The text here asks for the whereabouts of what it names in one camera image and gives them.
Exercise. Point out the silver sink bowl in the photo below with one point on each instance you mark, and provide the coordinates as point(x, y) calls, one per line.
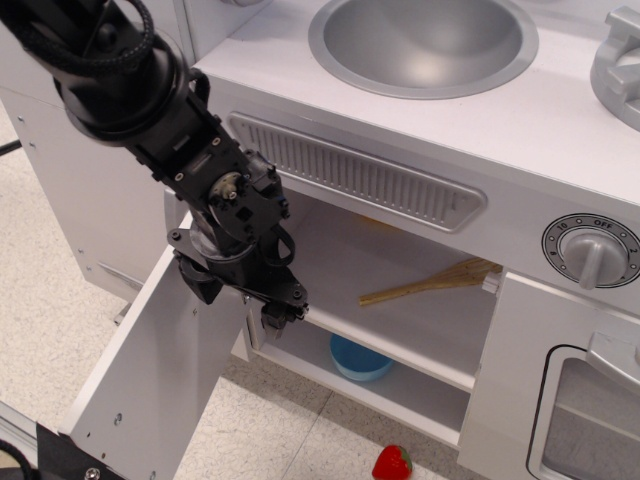
point(423, 50)

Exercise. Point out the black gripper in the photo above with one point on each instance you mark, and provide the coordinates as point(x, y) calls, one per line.
point(260, 270)

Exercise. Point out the grey vent grille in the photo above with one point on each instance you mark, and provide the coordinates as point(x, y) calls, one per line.
point(431, 200)

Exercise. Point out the grey timer knob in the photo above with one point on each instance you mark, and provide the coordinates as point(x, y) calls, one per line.
point(593, 251)

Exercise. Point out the white cabinet door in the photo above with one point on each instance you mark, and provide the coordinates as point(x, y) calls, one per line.
point(141, 404)

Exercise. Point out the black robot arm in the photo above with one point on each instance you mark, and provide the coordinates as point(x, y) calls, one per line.
point(124, 85)

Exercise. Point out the white toy kitchen unit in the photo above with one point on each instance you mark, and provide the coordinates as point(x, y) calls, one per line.
point(497, 370)

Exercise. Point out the red toy strawberry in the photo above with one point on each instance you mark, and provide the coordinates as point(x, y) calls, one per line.
point(393, 463)

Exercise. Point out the blue bowl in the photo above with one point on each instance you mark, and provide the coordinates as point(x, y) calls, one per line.
point(357, 362)

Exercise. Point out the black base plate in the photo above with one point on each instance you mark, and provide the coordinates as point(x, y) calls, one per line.
point(59, 458)

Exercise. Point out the wooden fork spatula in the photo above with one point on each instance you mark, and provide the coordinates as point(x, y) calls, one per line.
point(470, 272)

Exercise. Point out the silver fridge emblem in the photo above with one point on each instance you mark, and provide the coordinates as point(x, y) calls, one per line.
point(129, 280)

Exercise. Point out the grey oven door handle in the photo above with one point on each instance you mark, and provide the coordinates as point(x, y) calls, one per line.
point(616, 359)

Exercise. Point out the grey toy faucet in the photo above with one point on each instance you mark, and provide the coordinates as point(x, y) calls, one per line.
point(614, 74)

